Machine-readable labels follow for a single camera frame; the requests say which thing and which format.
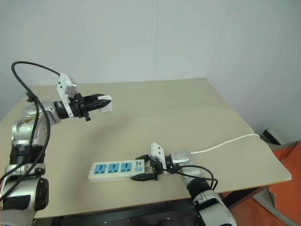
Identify white power strip cord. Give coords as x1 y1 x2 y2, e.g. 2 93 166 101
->
190 133 261 155

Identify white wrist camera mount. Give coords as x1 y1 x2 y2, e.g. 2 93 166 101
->
55 73 78 121
150 142 168 175

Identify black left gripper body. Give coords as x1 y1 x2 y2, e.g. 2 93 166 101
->
69 93 92 123

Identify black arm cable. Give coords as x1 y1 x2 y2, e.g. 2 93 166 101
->
160 164 219 192
0 61 63 201

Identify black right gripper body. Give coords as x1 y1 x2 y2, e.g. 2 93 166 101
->
149 159 166 182

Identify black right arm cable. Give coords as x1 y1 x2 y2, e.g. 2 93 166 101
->
160 164 219 192

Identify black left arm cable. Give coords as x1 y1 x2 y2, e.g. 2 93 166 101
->
0 61 63 201

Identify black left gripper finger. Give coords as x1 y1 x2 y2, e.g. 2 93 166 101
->
85 99 111 113
82 94 101 103

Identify black table frame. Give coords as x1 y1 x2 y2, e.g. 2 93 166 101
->
32 184 271 226

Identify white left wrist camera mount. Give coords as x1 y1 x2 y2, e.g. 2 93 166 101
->
55 73 78 121

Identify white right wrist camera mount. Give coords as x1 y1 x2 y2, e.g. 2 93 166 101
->
150 142 168 175

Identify black box on floor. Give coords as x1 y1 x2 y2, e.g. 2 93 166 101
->
261 128 282 147

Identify grey floor cloth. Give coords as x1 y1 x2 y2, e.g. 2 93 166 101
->
252 187 301 226

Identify white power strip blue sockets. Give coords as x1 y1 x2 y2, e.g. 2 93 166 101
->
88 160 146 184

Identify white charger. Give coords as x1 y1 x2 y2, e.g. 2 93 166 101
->
97 94 114 114

